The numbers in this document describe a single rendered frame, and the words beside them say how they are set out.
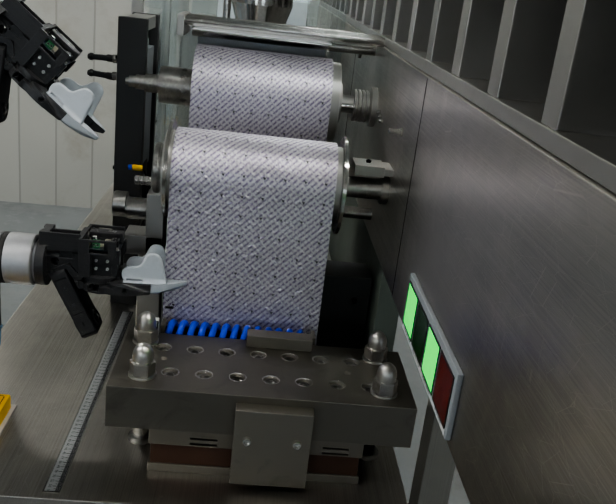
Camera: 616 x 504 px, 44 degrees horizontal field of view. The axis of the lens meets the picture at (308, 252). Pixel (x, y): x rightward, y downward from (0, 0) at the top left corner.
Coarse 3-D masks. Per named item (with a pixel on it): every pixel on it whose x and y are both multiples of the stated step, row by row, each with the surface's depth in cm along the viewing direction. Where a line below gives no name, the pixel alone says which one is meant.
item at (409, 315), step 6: (408, 294) 92; (414, 294) 88; (408, 300) 91; (414, 300) 88; (408, 306) 91; (414, 306) 88; (408, 312) 91; (414, 312) 88; (408, 318) 90; (408, 324) 90; (408, 330) 90
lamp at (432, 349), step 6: (432, 336) 78; (426, 342) 81; (432, 342) 78; (426, 348) 80; (432, 348) 78; (438, 348) 76; (426, 354) 80; (432, 354) 78; (426, 360) 80; (432, 360) 78; (426, 366) 80; (432, 366) 77; (426, 372) 80; (432, 372) 77; (426, 378) 79; (432, 378) 77
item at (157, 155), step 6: (156, 144) 111; (162, 144) 112; (156, 150) 110; (162, 150) 110; (156, 156) 110; (156, 162) 109; (156, 168) 109; (156, 174) 110; (156, 180) 110; (156, 186) 111; (156, 192) 113
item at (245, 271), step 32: (192, 224) 110; (224, 224) 110; (256, 224) 110; (288, 224) 110; (192, 256) 112; (224, 256) 112; (256, 256) 112; (288, 256) 112; (320, 256) 112; (192, 288) 113; (224, 288) 113; (256, 288) 114; (288, 288) 114; (320, 288) 114; (192, 320) 115; (224, 320) 115; (256, 320) 115; (288, 320) 116
